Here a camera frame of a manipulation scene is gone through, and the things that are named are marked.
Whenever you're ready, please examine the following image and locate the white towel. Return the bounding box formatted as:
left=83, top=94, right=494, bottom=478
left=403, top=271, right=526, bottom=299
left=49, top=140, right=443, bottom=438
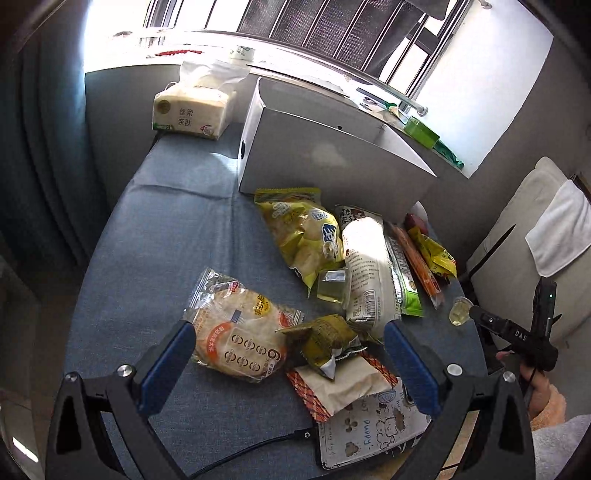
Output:
left=525, top=180, right=591, bottom=278

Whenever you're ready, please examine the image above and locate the olive green snack packet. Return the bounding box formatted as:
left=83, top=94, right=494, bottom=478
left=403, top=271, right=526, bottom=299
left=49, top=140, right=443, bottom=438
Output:
left=276, top=314, right=370, bottom=382

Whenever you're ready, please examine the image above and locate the orange stick snack packet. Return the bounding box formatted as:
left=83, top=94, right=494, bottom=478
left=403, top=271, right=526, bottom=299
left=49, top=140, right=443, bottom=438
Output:
left=392, top=223, right=447, bottom=309

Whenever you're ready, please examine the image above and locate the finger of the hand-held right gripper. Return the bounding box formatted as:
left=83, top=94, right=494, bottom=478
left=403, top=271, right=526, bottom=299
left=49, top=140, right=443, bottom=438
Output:
left=468, top=306, right=510, bottom=334

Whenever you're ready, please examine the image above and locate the small yellow snack packet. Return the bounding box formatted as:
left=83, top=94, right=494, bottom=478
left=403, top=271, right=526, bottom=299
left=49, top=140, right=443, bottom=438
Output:
left=406, top=226, right=458, bottom=280

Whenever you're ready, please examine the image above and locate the green cloth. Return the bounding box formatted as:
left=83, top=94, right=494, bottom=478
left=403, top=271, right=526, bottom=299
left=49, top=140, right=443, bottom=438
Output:
left=434, top=141, right=465, bottom=169

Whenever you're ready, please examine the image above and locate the white cardboard box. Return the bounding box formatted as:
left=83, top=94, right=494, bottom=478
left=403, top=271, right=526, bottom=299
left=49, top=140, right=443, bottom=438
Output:
left=238, top=76, right=437, bottom=217

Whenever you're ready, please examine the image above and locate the clear jelly cup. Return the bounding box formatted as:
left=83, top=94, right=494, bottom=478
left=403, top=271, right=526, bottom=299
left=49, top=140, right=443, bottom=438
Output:
left=316, top=268, right=352, bottom=308
left=449, top=296, right=474, bottom=326

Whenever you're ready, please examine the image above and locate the tissue pack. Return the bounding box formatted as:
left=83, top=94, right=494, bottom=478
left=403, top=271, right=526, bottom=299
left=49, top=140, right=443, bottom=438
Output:
left=152, top=60, right=250, bottom=141

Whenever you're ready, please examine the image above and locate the yellow snack bag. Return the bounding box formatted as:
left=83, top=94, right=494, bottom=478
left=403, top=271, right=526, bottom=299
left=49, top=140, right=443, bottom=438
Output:
left=254, top=187, right=345, bottom=297

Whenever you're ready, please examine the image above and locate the grey curtain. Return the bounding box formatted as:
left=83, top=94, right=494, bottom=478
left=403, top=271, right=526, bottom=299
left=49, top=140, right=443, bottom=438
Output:
left=0, top=28, right=116, bottom=278

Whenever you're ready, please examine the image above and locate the cream sofa cushion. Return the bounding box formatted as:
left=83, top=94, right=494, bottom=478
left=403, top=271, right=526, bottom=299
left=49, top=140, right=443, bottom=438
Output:
left=466, top=157, right=591, bottom=352

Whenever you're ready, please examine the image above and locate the blue tablecloth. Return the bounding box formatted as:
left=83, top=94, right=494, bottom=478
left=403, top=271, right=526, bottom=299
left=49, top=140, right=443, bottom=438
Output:
left=65, top=133, right=486, bottom=480

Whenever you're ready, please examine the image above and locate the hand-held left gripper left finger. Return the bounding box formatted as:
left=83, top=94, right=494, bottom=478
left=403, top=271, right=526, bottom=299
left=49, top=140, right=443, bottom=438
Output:
left=45, top=318, right=195, bottom=480

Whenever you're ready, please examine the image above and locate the white rice cracker packet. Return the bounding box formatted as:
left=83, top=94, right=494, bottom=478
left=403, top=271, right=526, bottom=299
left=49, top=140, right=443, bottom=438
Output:
left=335, top=205, right=402, bottom=329

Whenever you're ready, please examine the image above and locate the black charging cable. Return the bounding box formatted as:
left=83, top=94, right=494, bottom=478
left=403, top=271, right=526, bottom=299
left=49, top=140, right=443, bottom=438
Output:
left=189, top=429, right=319, bottom=480

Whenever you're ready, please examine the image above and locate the phone with cartoon case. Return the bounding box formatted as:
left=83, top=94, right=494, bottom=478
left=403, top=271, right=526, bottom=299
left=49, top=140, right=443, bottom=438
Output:
left=316, top=378, right=432, bottom=470

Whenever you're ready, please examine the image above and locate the round bread packet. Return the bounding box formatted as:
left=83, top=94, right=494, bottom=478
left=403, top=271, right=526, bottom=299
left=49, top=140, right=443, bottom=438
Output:
left=184, top=267, right=304, bottom=384

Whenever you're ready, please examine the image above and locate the orange patterned wafer packet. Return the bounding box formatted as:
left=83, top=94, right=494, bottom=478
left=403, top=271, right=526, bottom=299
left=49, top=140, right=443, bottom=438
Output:
left=285, top=351, right=399, bottom=423

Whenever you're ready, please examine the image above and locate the person's right hand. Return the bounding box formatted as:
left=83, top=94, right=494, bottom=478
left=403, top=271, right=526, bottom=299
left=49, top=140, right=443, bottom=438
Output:
left=496, top=351, right=551, bottom=418

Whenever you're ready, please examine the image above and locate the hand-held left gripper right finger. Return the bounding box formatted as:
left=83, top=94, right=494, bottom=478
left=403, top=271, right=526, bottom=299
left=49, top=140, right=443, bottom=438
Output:
left=384, top=320, right=537, bottom=480

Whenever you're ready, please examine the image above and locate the green box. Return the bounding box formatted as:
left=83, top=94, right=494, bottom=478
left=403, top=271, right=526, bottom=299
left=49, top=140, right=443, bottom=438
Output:
left=404, top=116, right=441, bottom=148

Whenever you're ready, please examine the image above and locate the person's right forearm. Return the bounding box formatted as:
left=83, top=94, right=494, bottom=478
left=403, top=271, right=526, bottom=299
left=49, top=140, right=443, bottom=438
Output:
left=529, top=383, right=591, bottom=480

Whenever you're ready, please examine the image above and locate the green edged snack packet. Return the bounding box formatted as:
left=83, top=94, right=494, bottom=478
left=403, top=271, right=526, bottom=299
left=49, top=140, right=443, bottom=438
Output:
left=383, top=222, right=424, bottom=318

